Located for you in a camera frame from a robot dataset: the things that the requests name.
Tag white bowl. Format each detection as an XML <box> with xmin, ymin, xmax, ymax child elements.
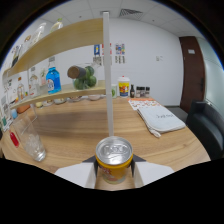
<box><xmin>87</xmin><ymin>94</ymin><xmax>102</xmax><ymax>102</ymax></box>

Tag yellow red lidded cup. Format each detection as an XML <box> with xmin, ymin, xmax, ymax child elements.
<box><xmin>117</xmin><ymin>75</ymin><xmax>131</xmax><ymax>98</ymax></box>

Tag multicolour wall poster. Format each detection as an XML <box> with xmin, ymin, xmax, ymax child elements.
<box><xmin>115</xmin><ymin>43</ymin><xmax>126</xmax><ymax>55</ymax></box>

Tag dark wooden muddler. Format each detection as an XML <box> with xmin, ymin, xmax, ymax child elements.
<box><xmin>67</xmin><ymin>65</ymin><xmax>87</xmax><ymax>80</ymax></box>

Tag clear bottle orange cap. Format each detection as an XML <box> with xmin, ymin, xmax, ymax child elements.
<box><xmin>16</xmin><ymin>77</ymin><xmax>26</xmax><ymax>101</ymax></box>

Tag glass jar of limes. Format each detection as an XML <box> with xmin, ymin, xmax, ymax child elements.
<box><xmin>72</xmin><ymin>63</ymin><xmax>101</xmax><ymax>91</ymax></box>

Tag yellow juice can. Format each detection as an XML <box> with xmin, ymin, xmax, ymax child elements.
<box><xmin>95</xmin><ymin>135</ymin><xmax>134</xmax><ymax>185</ymax></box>

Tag brown door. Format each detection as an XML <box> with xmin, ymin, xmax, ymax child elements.
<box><xmin>178</xmin><ymin>35</ymin><xmax>206</xmax><ymax>108</ymax></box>

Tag clear glass with ice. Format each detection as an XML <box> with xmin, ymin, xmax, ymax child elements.
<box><xmin>11</xmin><ymin>113</ymin><xmax>47</xmax><ymax>163</ymax></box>

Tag orange patterned paper mat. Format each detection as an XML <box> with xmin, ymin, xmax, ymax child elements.
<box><xmin>127</xmin><ymin>97</ymin><xmax>161</xmax><ymax>111</ymax></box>

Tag white frame wooden shelf rack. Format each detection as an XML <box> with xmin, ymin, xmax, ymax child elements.
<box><xmin>1</xmin><ymin>11</ymin><xmax>116</xmax><ymax>138</ymax></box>

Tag blue liquor bottle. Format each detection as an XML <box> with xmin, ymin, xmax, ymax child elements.
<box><xmin>45</xmin><ymin>56</ymin><xmax>62</xmax><ymax>95</ymax></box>

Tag black armchair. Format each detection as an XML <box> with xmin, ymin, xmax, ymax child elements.
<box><xmin>185</xmin><ymin>100</ymin><xmax>224</xmax><ymax>161</ymax></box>

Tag clear bottle red label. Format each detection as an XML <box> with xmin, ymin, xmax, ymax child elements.
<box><xmin>28</xmin><ymin>66</ymin><xmax>40</xmax><ymax>98</ymax></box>

